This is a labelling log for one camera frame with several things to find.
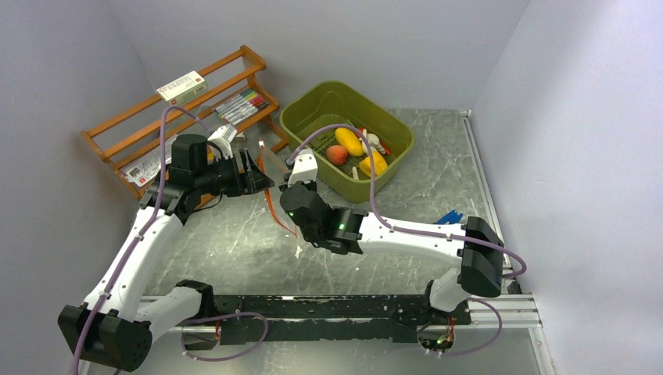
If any pack of coloured markers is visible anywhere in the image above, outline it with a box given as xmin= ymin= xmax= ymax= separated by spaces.
xmin=213 ymin=88 xmax=269 ymax=126

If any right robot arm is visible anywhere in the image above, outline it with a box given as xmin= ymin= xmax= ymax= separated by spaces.
xmin=279 ymin=182 xmax=504 ymax=323

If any blue stapler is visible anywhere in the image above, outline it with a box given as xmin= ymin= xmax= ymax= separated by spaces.
xmin=435 ymin=210 xmax=464 ymax=225

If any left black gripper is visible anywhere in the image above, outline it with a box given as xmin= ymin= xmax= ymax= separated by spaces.
xmin=195 ymin=148 xmax=274 ymax=198

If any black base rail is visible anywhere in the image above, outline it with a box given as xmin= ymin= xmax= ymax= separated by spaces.
xmin=176 ymin=280 xmax=472 ymax=348

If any wooden shelf rack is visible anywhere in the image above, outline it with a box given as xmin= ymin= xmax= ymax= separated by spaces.
xmin=81 ymin=45 xmax=291 ymax=208

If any olive green plastic basin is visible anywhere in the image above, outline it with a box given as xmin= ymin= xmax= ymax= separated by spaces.
xmin=279 ymin=80 xmax=414 ymax=204

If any clear flat plastic package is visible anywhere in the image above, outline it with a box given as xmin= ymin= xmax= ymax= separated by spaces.
xmin=120 ymin=139 xmax=163 ymax=188

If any clear zip top bag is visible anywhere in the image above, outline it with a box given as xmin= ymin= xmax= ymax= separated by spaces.
xmin=257 ymin=138 xmax=299 ymax=238

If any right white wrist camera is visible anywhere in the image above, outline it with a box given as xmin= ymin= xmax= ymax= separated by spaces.
xmin=288 ymin=148 xmax=317 ymax=187

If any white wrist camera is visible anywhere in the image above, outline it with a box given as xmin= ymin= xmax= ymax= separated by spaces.
xmin=288 ymin=148 xmax=317 ymax=187
xmin=207 ymin=124 xmax=237 ymax=159

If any orange toy peach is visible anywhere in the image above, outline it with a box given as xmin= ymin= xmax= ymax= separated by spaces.
xmin=326 ymin=145 xmax=349 ymax=166

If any white toy garlic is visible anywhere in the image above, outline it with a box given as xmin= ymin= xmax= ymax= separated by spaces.
xmin=366 ymin=133 xmax=387 ymax=155

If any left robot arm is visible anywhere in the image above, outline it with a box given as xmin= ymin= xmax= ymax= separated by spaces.
xmin=58 ymin=134 xmax=274 ymax=374

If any yellow toy bell pepper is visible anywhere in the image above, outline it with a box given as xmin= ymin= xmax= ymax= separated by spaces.
xmin=359 ymin=151 xmax=389 ymax=177

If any white toy mushroom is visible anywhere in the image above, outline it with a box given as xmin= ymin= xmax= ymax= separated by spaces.
xmin=360 ymin=129 xmax=375 ymax=155

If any yellow toy mango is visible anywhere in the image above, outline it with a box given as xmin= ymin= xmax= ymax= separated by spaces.
xmin=335 ymin=127 xmax=364 ymax=157

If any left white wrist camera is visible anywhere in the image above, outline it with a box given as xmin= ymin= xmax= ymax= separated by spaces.
xmin=207 ymin=124 xmax=237 ymax=159

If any white green box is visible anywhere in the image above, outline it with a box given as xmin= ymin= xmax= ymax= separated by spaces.
xmin=156 ymin=70 xmax=208 ymax=106

